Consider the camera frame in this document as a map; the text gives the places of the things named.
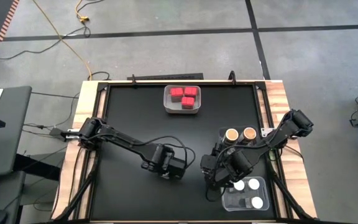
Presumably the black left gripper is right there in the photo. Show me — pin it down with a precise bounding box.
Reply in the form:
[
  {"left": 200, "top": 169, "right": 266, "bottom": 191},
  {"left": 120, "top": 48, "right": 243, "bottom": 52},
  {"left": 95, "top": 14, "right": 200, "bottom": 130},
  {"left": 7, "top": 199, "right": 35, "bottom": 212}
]
[{"left": 141, "top": 145, "right": 188, "bottom": 180}]

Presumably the black floor cable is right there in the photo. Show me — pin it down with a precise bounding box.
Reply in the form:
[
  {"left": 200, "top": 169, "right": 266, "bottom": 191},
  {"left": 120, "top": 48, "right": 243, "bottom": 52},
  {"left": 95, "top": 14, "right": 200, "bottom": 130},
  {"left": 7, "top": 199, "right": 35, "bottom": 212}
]
[{"left": 0, "top": 24, "right": 92, "bottom": 60}]

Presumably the black desk base bar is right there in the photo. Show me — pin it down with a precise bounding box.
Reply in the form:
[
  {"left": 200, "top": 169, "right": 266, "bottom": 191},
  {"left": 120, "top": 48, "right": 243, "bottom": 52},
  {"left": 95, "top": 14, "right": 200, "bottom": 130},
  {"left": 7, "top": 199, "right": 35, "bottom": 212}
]
[{"left": 13, "top": 151, "right": 62, "bottom": 182}]

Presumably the black table mat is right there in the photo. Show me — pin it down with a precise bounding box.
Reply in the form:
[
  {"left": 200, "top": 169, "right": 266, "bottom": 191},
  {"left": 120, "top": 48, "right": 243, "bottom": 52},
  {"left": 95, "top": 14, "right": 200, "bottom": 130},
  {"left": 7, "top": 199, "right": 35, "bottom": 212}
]
[{"left": 89, "top": 83, "right": 278, "bottom": 221}]

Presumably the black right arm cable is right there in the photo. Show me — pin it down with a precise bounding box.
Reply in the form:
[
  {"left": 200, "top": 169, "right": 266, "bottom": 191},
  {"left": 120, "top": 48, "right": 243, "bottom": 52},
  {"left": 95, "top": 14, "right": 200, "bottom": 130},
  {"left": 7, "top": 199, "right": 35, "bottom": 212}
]
[{"left": 204, "top": 146, "right": 241, "bottom": 203}]

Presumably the red lid spice tin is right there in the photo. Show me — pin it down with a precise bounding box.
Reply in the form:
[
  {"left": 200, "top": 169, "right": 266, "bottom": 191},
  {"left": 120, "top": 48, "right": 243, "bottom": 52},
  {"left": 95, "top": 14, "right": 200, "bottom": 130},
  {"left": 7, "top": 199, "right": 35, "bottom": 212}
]
[
  {"left": 183, "top": 86, "right": 198, "bottom": 98},
  {"left": 181, "top": 96, "right": 196, "bottom": 110},
  {"left": 169, "top": 87, "right": 185, "bottom": 103}
]

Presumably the brown lid spice jar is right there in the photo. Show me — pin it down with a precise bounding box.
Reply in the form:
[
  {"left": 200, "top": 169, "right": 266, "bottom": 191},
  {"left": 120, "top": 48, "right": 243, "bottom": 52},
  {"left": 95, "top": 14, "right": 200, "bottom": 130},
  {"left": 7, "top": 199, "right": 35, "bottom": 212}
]
[
  {"left": 242, "top": 126, "right": 258, "bottom": 146},
  {"left": 223, "top": 128, "right": 240, "bottom": 146}
]

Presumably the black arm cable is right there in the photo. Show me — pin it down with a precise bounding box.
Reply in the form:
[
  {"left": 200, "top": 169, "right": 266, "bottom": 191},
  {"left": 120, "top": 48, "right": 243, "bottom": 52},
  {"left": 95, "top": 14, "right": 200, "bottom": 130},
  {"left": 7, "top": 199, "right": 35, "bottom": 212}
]
[
  {"left": 204, "top": 146, "right": 241, "bottom": 203},
  {"left": 134, "top": 135, "right": 196, "bottom": 170}
]

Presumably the grey side desk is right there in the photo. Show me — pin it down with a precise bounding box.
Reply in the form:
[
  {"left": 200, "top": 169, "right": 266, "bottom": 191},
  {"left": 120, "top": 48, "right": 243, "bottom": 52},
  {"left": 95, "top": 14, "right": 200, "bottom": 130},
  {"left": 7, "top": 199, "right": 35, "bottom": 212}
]
[{"left": 0, "top": 86, "right": 32, "bottom": 179}]

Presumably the white opaque plastic bin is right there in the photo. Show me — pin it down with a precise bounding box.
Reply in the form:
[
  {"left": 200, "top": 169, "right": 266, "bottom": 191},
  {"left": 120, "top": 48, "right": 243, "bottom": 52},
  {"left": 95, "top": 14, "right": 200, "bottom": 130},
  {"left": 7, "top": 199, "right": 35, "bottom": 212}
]
[{"left": 163, "top": 85, "right": 202, "bottom": 114}]

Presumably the grey power adapter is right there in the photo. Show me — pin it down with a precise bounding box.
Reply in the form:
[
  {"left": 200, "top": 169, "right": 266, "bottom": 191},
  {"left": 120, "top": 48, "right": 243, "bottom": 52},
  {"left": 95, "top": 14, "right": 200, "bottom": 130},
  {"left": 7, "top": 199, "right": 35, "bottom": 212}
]
[{"left": 48, "top": 126, "right": 80, "bottom": 142}]

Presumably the yellow extension cord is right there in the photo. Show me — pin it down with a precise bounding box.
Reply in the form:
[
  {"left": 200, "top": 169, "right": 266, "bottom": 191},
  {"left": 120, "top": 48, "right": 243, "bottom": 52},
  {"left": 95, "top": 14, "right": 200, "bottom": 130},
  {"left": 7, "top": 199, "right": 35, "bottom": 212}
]
[{"left": 75, "top": 0, "right": 90, "bottom": 23}]

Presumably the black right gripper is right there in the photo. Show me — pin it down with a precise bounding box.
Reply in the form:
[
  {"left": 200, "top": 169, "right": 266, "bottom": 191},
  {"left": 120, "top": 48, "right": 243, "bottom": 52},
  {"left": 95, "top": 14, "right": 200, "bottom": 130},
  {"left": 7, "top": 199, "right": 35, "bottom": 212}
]
[{"left": 200, "top": 152, "right": 234, "bottom": 190}]

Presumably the yellow hanging cable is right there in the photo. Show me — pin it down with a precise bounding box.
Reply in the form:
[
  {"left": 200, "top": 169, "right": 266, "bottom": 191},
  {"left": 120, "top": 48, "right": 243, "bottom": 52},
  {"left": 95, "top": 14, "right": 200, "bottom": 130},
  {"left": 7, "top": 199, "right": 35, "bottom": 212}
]
[{"left": 32, "top": 0, "right": 93, "bottom": 78}]

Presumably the black flat bar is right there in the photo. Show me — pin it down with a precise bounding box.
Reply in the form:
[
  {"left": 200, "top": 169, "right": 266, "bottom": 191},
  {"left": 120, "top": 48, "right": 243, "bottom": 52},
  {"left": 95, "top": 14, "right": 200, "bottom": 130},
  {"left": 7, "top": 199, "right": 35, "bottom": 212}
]
[{"left": 126, "top": 72, "right": 204, "bottom": 81}]

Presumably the clear plastic bin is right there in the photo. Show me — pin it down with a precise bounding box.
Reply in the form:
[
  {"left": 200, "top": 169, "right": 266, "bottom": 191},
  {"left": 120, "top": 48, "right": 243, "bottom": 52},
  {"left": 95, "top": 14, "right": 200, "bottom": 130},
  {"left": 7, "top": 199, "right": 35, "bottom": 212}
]
[{"left": 220, "top": 175, "right": 270, "bottom": 212}]

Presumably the black metal table frame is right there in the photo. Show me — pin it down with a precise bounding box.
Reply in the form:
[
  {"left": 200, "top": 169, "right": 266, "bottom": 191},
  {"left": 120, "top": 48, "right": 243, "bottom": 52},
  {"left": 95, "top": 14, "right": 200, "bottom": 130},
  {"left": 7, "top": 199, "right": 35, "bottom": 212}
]
[{"left": 50, "top": 79, "right": 318, "bottom": 224}]

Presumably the dark tinted plastic bin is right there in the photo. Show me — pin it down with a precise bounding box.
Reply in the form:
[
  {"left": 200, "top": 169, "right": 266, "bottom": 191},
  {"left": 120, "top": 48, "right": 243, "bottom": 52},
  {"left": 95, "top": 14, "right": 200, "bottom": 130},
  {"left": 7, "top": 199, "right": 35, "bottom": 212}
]
[{"left": 218, "top": 125, "right": 262, "bottom": 156}]

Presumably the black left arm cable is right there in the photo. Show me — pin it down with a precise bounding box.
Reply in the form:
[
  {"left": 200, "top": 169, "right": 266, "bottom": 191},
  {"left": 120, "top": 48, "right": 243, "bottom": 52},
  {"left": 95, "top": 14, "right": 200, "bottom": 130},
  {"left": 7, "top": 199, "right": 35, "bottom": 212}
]
[{"left": 134, "top": 135, "right": 196, "bottom": 170}]

